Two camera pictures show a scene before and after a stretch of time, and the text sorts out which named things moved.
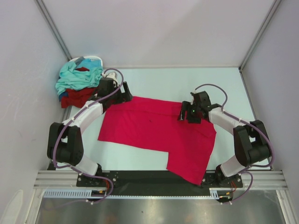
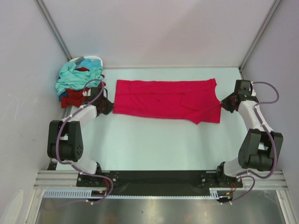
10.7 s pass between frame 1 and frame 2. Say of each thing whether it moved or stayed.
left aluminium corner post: stayed
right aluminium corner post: stayed
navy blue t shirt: stayed
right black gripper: moved
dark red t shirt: stayed
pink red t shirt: moved
